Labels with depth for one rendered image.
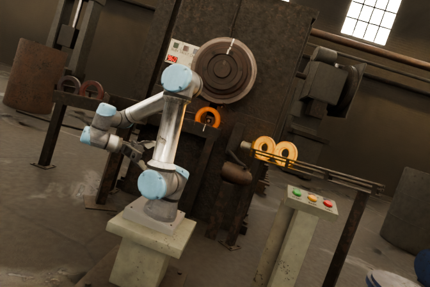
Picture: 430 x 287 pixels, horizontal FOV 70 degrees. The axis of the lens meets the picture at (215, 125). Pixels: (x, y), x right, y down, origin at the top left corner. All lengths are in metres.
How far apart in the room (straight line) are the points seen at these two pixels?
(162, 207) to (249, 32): 1.51
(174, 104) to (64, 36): 6.55
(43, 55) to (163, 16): 1.82
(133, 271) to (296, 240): 0.74
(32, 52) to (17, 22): 6.40
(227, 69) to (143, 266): 1.30
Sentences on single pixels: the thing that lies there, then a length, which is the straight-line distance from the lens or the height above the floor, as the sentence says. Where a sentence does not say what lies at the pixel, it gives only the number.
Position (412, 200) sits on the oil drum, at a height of 0.55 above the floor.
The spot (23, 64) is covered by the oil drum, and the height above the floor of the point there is 0.57.
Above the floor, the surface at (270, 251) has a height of 0.25.
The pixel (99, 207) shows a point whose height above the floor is 0.01.
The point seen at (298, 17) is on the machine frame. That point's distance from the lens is 2.46.
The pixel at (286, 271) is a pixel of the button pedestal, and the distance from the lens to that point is 1.63.
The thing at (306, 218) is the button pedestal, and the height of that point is 0.51.
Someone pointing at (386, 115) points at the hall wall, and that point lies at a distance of 8.97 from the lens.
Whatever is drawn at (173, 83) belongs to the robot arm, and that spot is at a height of 0.90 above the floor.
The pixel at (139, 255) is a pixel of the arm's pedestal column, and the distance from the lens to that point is 1.43.
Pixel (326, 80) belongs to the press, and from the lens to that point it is 6.43.
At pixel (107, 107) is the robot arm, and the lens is 1.38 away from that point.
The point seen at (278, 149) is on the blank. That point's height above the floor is 0.73.
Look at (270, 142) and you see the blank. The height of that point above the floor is 0.75.
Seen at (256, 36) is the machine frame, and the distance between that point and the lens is 2.40.
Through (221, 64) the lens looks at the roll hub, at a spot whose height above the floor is 1.14.
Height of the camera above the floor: 0.89
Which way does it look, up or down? 4 degrees down
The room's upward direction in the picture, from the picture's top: 19 degrees clockwise
